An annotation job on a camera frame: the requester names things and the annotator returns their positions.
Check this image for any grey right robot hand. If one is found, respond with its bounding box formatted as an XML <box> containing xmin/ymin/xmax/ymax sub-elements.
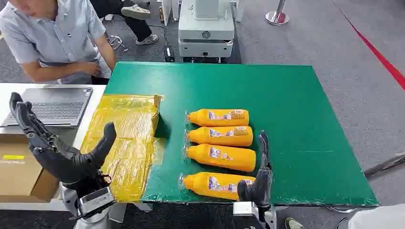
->
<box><xmin>237</xmin><ymin>132</ymin><xmax>273</xmax><ymax>208</ymax></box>

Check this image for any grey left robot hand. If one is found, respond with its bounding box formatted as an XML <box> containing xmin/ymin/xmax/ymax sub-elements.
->
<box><xmin>9</xmin><ymin>92</ymin><xmax>117</xmax><ymax>190</ymax></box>

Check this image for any person's right hand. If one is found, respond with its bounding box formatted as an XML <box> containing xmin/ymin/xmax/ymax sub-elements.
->
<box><xmin>77</xmin><ymin>61</ymin><xmax>101</xmax><ymax>77</ymax></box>

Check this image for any orange drink bottle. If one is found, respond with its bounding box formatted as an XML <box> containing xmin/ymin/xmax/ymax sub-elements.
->
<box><xmin>179</xmin><ymin>172</ymin><xmax>256</xmax><ymax>201</ymax></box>
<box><xmin>186</xmin><ymin>108</ymin><xmax>250</xmax><ymax>127</ymax></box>
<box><xmin>185</xmin><ymin>144</ymin><xmax>256</xmax><ymax>173</ymax></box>
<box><xmin>186</xmin><ymin>126</ymin><xmax>254</xmax><ymax>147</ymax></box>

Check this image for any white desk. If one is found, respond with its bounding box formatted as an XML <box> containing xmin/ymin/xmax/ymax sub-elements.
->
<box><xmin>0</xmin><ymin>83</ymin><xmax>107</xmax><ymax>212</ymax></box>

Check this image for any chrome chair base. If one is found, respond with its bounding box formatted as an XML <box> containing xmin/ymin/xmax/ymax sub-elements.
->
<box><xmin>107</xmin><ymin>34</ymin><xmax>129</xmax><ymax>52</ymax></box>

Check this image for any brown cardboard box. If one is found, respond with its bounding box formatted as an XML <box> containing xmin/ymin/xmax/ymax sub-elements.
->
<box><xmin>0</xmin><ymin>134</ymin><xmax>61</xmax><ymax>203</ymax></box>

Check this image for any grey laptop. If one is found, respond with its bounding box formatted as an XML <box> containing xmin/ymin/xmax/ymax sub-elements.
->
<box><xmin>0</xmin><ymin>87</ymin><xmax>94</xmax><ymax>128</ymax></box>

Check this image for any person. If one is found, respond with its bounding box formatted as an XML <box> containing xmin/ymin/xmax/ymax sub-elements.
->
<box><xmin>0</xmin><ymin>0</ymin><xmax>117</xmax><ymax>85</ymax></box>
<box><xmin>90</xmin><ymin>0</ymin><xmax>160</xmax><ymax>45</ymax></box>
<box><xmin>285</xmin><ymin>204</ymin><xmax>405</xmax><ymax>229</ymax></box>

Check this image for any yellow plastic sheet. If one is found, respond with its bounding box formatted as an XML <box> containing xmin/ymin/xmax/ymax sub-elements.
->
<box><xmin>80</xmin><ymin>94</ymin><xmax>165</xmax><ymax>203</ymax></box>

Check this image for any black power adapter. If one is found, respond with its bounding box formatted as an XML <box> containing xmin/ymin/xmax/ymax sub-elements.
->
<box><xmin>163</xmin><ymin>45</ymin><xmax>176</xmax><ymax>63</ymax></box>

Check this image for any green mat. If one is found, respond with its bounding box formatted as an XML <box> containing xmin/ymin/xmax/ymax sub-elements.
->
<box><xmin>104</xmin><ymin>62</ymin><xmax>379</xmax><ymax>207</ymax></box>

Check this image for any white panel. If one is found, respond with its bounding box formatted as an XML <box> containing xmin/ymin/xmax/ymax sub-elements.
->
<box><xmin>161</xmin><ymin>0</ymin><xmax>181</xmax><ymax>27</ymax></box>

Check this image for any white machine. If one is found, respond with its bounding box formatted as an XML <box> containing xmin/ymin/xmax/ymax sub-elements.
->
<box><xmin>178</xmin><ymin>0</ymin><xmax>235</xmax><ymax>63</ymax></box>

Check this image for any black pole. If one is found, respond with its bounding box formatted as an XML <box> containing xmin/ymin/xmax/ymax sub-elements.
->
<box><xmin>363</xmin><ymin>152</ymin><xmax>405</xmax><ymax>177</ymax></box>

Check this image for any chrome stanchion base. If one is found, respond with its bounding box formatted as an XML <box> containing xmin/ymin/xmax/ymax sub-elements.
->
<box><xmin>265</xmin><ymin>0</ymin><xmax>289</xmax><ymax>27</ymax></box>

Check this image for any red floor tape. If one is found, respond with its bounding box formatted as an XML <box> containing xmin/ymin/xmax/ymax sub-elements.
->
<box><xmin>340</xmin><ymin>9</ymin><xmax>405</xmax><ymax>91</ymax></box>

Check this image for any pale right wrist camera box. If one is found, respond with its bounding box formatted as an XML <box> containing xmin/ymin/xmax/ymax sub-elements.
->
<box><xmin>233</xmin><ymin>201</ymin><xmax>263</xmax><ymax>220</ymax></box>

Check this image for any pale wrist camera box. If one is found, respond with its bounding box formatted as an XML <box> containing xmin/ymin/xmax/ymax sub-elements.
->
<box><xmin>77</xmin><ymin>187</ymin><xmax>116</xmax><ymax>219</ymax></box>
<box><xmin>233</xmin><ymin>201</ymin><xmax>263</xmax><ymax>220</ymax></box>

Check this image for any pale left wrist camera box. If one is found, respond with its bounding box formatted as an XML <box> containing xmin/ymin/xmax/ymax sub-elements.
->
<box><xmin>77</xmin><ymin>187</ymin><xmax>116</xmax><ymax>219</ymax></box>

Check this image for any black cable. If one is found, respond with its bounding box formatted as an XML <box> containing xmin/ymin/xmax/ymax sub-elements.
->
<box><xmin>148</xmin><ymin>23</ymin><xmax>170</xmax><ymax>48</ymax></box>

